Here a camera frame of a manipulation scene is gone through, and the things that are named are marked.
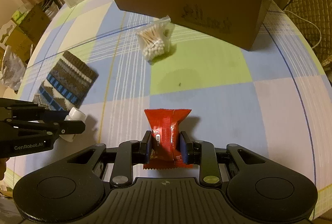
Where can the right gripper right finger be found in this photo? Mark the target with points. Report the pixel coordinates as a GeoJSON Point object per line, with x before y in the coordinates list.
{"type": "Point", "coordinates": [203, 154]}

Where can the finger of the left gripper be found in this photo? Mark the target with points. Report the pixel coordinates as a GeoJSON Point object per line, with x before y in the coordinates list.
{"type": "Point", "coordinates": [62, 127]}
{"type": "Point", "coordinates": [15, 105]}

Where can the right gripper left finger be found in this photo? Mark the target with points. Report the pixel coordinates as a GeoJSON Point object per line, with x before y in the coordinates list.
{"type": "Point", "coordinates": [128, 154]}

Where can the white pill bottle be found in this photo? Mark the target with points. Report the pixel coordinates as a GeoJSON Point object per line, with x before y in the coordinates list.
{"type": "Point", "coordinates": [74, 115]}

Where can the red snack packet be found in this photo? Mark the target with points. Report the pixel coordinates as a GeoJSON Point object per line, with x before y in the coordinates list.
{"type": "Point", "coordinates": [164, 124]}

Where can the person's hand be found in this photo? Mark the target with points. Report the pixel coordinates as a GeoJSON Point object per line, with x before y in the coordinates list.
{"type": "Point", "coordinates": [3, 167]}

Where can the grey blue knitted beanie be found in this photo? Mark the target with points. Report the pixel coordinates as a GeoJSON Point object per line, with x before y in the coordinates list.
{"type": "Point", "coordinates": [66, 85]}

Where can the crinkled silver plastic bag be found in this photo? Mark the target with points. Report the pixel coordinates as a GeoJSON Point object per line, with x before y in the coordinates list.
{"type": "Point", "coordinates": [12, 69]}

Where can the checked pastel tablecloth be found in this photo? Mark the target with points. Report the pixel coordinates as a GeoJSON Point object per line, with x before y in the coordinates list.
{"type": "Point", "coordinates": [274, 99]}

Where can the bag of cotton swabs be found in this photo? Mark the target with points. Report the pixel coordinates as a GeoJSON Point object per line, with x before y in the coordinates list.
{"type": "Point", "coordinates": [154, 38]}

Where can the quilted brown chair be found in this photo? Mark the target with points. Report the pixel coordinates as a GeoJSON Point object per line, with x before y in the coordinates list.
{"type": "Point", "coordinates": [313, 19]}

